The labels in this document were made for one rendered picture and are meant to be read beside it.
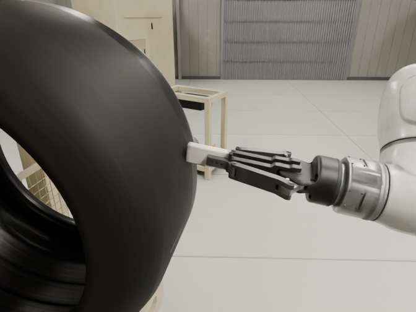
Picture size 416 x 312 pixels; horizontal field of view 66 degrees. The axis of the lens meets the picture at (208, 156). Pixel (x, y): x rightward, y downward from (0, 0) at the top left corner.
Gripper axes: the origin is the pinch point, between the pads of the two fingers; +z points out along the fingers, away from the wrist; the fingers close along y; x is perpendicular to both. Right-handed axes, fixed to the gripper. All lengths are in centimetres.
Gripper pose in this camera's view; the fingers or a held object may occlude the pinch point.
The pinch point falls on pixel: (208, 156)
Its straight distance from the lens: 51.6
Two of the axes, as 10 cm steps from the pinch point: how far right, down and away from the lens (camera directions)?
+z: -9.7, -2.1, 1.2
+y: -2.0, 3.9, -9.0
